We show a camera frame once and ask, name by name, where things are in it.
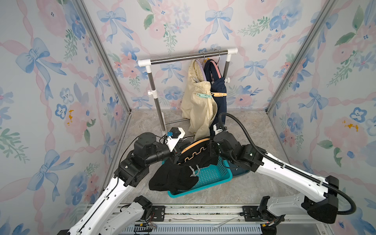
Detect navy blue shorts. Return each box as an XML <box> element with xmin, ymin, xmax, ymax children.
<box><xmin>204</xmin><ymin>59</ymin><xmax>227</xmax><ymax>136</ymax></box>

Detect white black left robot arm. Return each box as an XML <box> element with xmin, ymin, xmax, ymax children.
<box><xmin>59</xmin><ymin>127</ymin><xmax>185</xmax><ymax>235</ymax></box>

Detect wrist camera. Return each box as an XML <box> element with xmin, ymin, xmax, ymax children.
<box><xmin>165</xmin><ymin>127</ymin><xmax>186</xmax><ymax>152</ymax></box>
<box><xmin>213</xmin><ymin>123</ymin><xmax>227</xmax><ymax>136</ymax></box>

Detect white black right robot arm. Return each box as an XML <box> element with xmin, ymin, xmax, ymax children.
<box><xmin>212</xmin><ymin>131</ymin><xmax>339</xmax><ymax>224</ymax></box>

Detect orange clothes hanger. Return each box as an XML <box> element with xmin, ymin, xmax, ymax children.
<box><xmin>178</xmin><ymin>138</ymin><xmax>211</xmax><ymax>164</ymax></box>

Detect pink clothes hanger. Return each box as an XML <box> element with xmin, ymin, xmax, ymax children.
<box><xmin>214</xmin><ymin>49</ymin><xmax>222</xmax><ymax>78</ymax></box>

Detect teal perforated plastic basket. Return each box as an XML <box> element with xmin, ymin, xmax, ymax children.
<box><xmin>167</xmin><ymin>157</ymin><xmax>233</xmax><ymax>198</ymax></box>

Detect black corrugated cable conduit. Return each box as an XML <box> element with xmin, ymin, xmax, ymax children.
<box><xmin>218</xmin><ymin>112</ymin><xmax>357</xmax><ymax>215</ymax></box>

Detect lilac clothes hanger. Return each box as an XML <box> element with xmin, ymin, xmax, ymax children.
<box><xmin>195</xmin><ymin>52</ymin><xmax>206</xmax><ymax>81</ymax></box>

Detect white metal clothes rack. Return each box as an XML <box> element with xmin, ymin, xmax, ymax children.
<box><xmin>137</xmin><ymin>48</ymin><xmax>239</xmax><ymax>134</ymax></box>

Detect mint green clothespin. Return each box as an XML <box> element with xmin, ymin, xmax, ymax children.
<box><xmin>196</xmin><ymin>93</ymin><xmax>212</xmax><ymax>99</ymax></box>

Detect beige shorts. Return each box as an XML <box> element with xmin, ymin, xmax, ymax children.
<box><xmin>180</xmin><ymin>60</ymin><xmax>217</xmax><ymax>141</ymax></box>

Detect orange clothespin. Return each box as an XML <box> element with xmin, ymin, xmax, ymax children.
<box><xmin>211</xmin><ymin>93</ymin><xmax>227</xmax><ymax>97</ymax></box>

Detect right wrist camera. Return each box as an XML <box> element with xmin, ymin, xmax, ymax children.
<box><xmin>213</xmin><ymin>123</ymin><xmax>227</xmax><ymax>136</ymax></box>

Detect silver aluminium corner post left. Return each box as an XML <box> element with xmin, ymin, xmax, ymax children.
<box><xmin>72</xmin><ymin>0</ymin><xmax>131</xmax><ymax>115</ymax></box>

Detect dark teal plastic bin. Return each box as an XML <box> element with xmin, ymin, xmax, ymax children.
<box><xmin>227</xmin><ymin>161</ymin><xmax>250</xmax><ymax>178</ymax></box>

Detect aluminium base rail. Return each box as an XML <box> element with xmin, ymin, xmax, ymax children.
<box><xmin>76</xmin><ymin>202</ymin><xmax>327</xmax><ymax>235</ymax></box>

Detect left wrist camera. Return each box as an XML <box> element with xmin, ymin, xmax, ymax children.
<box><xmin>165</xmin><ymin>127</ymin><xmax>186</xmax><ymax>152</ymax></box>

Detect black shorts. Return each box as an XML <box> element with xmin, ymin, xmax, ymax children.
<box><xmin>148</xmin><ymin>148</ymin><xmax>218</xmax><ymax>193</ymax></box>

